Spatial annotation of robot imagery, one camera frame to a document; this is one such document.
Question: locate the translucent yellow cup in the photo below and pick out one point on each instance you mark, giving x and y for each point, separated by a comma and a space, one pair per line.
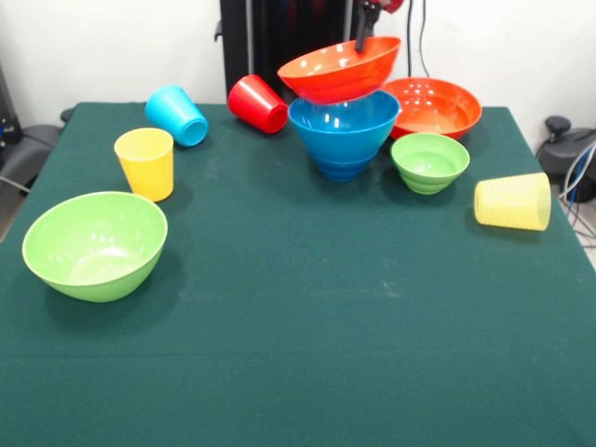
512, 202

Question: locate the small dark blue bowl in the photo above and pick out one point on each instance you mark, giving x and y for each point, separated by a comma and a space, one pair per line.
344, 172

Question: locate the black chair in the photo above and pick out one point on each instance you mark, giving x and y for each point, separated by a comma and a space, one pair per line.
32, 149

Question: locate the small green bowl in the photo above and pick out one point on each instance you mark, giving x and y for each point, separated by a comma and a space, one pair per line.
428, 163

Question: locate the opaque yellow cup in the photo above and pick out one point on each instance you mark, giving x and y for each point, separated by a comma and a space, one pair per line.
145, 172

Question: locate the dark green tablecloth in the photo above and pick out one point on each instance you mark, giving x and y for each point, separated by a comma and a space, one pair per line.
326, 349

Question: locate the light blue cup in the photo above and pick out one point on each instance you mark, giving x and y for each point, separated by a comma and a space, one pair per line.
179, 114

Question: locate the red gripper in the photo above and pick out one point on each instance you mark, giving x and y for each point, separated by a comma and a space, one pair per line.
388, 5

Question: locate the red cup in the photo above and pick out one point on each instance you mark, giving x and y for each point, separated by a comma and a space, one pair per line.
253, 102

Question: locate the large light blue bowl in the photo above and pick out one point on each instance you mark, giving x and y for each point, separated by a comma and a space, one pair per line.
344, 135

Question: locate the orange bowl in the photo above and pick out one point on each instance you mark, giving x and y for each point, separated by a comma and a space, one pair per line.
437, 112
335, 79

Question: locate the large green bowl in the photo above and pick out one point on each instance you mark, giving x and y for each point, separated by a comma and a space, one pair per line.
93, 251

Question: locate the black chair base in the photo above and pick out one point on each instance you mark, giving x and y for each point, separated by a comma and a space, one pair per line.
559, 149

